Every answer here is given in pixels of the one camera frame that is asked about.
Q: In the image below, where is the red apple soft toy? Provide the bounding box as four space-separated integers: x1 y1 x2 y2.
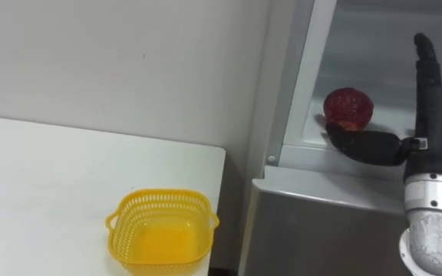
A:
322 87 375 133

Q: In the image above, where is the yellow plastic basket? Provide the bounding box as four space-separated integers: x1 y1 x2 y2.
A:
104 188 220 276

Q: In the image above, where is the grey fridge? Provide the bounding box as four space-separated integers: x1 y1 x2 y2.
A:
237 0 442 276

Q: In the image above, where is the white table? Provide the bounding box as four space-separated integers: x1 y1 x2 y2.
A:
0 113 226 276

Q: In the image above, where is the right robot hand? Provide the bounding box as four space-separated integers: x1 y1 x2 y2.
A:
325 32 442 189

